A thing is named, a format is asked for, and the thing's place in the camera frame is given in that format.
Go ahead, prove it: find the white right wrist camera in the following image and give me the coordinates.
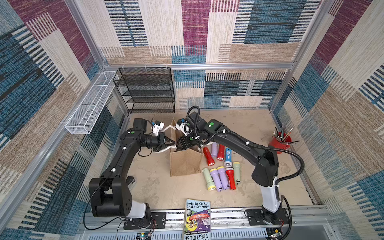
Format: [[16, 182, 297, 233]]
[[176, 119, 191, 136]]

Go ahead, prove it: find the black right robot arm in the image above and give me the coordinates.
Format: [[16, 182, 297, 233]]
[[176, 112, 284, 224]]

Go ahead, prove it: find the red flashlight upper left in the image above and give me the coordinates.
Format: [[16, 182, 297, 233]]
[[203, 147, 215, 167]]

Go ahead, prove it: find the colourful treehouse book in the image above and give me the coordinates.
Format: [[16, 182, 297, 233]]
[[183, 199, 212, 240]]

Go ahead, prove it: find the purple flashlight lower left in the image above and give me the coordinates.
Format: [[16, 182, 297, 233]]
[[210, 168, 224, 192]]

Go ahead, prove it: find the black white stapler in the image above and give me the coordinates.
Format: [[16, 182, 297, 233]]
[[126, 176, 137, 192]]

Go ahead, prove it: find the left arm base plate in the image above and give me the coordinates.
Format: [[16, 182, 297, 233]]
[[123, 212, 167, 230]]

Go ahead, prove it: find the white mesh wall basket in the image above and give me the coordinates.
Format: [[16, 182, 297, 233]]
[[65, 72, 116, 135]]

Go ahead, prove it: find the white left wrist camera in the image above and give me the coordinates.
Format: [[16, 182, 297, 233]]
[[151, 121, 165, 136]]

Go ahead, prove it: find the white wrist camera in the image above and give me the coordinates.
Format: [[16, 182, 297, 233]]
[[151, 121, 165, 136], [176, 119, 191, 136]]

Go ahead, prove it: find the red flashlight lower row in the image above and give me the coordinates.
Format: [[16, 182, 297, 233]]
[[226, 168, 236, 191]]

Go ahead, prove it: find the brown jute tote bag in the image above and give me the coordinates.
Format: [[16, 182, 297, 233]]
[[159, 119, 204, 177]]

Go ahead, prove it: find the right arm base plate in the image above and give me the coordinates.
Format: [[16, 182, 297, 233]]
[[245, 208, 291, 226]]

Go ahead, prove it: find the red pen cup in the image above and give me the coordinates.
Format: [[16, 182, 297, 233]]
[[269, 125, 300, 150]]

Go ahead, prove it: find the purple flashlight upper row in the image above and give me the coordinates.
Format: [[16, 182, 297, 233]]
[[211, 142, 219, 158]]

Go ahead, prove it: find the green flashlight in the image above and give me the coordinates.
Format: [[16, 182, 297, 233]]
[[202, 168, 216, 191], [233, 162, 241, 185]]

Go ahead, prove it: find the blue flashlight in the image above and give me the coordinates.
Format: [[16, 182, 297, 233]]
[[224, 148, 233, 168]]

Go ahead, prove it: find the purple flashlight lower right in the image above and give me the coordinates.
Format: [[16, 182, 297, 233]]
[[217, 166, 230, 190]]

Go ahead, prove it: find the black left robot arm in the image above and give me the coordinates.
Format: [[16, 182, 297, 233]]
[[89, 119, 176, 228]]

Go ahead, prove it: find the black wire shelf rack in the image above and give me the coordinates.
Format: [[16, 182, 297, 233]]
[[114, 68, 176, 114]]

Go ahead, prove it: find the red flashlight upper middle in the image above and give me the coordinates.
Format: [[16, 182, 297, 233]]
[[217, 144, 226, 161]]

